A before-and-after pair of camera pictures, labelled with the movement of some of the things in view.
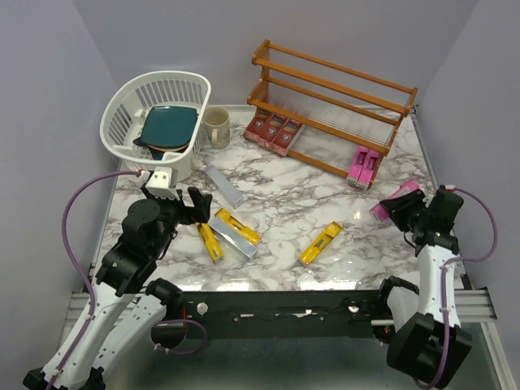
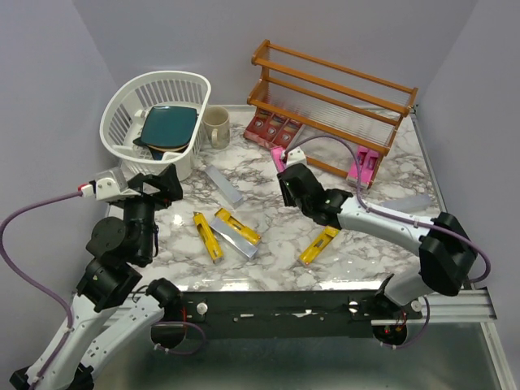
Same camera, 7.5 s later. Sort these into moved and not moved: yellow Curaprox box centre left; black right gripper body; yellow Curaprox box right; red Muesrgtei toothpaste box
Moved: black right gripper body
Not moved: red Muesrgtei toothpaste box; yellow Curaprox box centre left; yellow Curaprox box right
